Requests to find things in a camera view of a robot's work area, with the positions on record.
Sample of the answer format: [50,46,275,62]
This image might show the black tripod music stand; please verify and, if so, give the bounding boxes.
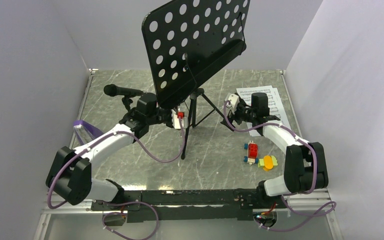
[141,0,252,161]

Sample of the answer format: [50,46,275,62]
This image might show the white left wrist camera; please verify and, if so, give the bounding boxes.
[171,109,188,130]

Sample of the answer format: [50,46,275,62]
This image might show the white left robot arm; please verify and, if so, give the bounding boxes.
[45,93,188,210]

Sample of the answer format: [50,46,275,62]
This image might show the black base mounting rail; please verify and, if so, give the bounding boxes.
[91,187,286,223]

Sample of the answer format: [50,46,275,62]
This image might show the green orange toy block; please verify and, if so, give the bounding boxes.
[257,155,278,172]

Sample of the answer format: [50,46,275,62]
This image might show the aluminium frame rail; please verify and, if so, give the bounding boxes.
[34,189,344,240]

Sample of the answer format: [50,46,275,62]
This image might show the black desktop microphone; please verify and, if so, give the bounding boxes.
[103,84,144,112]

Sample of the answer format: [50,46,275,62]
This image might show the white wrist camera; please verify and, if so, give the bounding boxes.
[171,109,188,130]
[225,93,240,114]

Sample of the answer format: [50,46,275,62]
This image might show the purple metronome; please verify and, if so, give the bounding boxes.
[73,120,104,146]

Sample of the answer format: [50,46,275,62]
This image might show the sheet music page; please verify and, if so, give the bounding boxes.
[268,88,291,129]
[236,85,274,99]

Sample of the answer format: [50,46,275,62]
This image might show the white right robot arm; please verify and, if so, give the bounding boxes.
[223,92,329,208]

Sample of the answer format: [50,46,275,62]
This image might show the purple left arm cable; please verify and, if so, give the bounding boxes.
[46,115,187,240]

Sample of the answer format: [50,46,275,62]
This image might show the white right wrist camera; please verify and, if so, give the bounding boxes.
[225,93,240,114]

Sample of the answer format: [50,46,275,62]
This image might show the red toy block car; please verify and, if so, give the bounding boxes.
[243,141,259,165]

